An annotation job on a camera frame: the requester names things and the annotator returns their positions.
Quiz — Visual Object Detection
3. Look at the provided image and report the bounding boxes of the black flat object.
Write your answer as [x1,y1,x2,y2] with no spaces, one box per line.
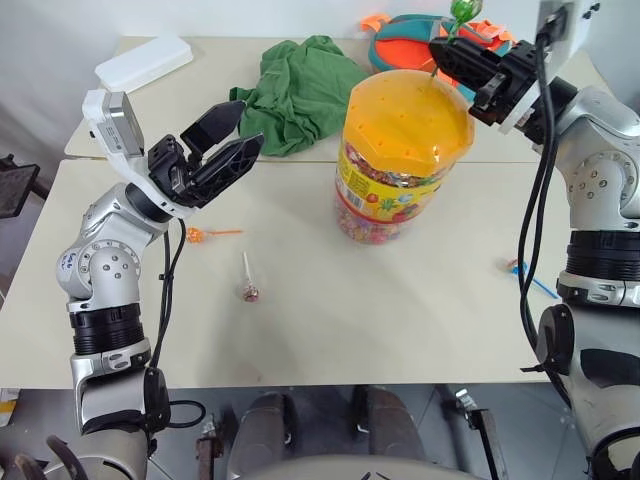
[0,153,42,220]

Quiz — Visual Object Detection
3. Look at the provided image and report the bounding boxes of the rusty metal bracket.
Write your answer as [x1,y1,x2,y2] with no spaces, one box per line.
[195,413,224,480]

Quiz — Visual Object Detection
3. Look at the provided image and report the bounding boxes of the lollipop with blue stick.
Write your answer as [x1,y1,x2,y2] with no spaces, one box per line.
[495,255,560,300]

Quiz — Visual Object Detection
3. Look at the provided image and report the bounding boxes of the green lollipop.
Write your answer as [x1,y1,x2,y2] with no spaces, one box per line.
[429,0,483,80]

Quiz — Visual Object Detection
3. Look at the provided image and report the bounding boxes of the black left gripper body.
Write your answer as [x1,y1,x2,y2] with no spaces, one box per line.
[147,134,212,210]

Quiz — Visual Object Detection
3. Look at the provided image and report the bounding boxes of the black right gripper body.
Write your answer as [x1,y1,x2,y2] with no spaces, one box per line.
[468,40,545,122]

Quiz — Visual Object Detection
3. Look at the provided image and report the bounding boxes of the yellow and white packet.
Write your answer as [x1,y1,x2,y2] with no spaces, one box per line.
[0,388,20,427]

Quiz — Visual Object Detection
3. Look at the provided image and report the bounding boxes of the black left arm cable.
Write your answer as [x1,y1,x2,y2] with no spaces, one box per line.
[143,217,207,459]

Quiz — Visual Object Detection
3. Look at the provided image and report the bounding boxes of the pink lollipop with white stick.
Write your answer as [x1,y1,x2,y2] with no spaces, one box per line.
[240,250,260,304]

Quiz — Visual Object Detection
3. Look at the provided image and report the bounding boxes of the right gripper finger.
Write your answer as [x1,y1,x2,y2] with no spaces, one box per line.
[430,51,502,97]
[428,38,505,75]

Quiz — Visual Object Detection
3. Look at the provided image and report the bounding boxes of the white rectangular box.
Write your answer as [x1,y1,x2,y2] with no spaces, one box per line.
[94,31,195,94]

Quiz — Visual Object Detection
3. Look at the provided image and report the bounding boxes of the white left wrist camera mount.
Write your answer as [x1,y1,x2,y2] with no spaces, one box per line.
[81,89,201,220]

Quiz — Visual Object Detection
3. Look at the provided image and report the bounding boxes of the dark rounded shape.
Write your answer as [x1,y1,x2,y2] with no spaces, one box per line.
[349,383,427,462]
[233,391,297,472]

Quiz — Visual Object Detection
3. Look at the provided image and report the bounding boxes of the orange lollipop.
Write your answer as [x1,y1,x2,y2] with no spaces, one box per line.
[185,226,245,247]

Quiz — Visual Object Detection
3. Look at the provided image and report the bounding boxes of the candy jar with orange lid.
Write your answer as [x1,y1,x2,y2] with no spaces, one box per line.
[333,69,476,248]

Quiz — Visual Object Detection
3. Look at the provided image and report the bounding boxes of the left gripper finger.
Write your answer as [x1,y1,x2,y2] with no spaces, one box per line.
[191,132,266,202]
[179,99,247,158]

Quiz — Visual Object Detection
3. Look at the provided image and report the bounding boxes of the dark curved hoops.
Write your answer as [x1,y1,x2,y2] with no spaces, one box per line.
[0,433,79,480]

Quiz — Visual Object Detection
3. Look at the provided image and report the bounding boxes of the green cloth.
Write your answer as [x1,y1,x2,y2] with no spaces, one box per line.
[228,34,372,159]

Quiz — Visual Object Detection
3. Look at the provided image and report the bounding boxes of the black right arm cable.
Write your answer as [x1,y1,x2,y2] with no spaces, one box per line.
[517,7,572,381]

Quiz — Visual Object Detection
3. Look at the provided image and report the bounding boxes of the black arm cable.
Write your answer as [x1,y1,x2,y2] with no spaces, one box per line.
[517,7,572,381]
[143,217,207,459]

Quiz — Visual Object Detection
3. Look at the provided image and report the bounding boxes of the black table leg with clamp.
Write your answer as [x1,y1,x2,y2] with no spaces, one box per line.
[437,383,503,480]

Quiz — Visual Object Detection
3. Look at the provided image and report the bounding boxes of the orange and teal bag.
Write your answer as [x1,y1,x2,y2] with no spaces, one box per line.
[359,13,517,101]

